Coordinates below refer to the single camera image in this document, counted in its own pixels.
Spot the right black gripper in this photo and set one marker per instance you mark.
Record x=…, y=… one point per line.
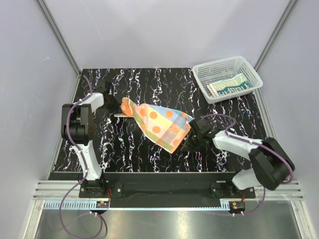
x=188, y=146

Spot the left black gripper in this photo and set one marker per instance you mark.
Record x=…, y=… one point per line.
x=116, y=108

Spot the orange dotted checkered towel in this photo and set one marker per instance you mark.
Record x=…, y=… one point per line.
x=165, y=127

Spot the rabbit print towel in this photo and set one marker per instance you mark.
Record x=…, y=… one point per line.
x=225, y=87

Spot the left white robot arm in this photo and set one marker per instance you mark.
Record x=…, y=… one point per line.
x=78, y=128

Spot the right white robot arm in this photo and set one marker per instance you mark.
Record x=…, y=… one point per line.
x=270, y=165

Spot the white plastic mesh basket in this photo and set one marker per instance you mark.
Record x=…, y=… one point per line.
x=227, y=78

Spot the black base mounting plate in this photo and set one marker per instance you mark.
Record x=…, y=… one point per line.
x=164, y=186

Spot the aluminium frame rail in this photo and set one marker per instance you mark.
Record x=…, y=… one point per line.
x=59, y=194

